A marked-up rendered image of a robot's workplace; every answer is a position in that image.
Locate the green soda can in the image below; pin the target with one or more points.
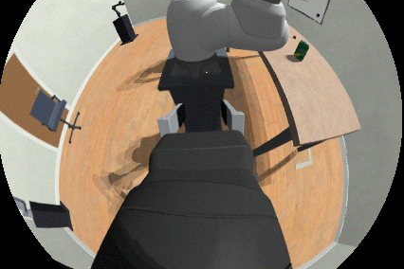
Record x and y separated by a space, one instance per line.
301 50

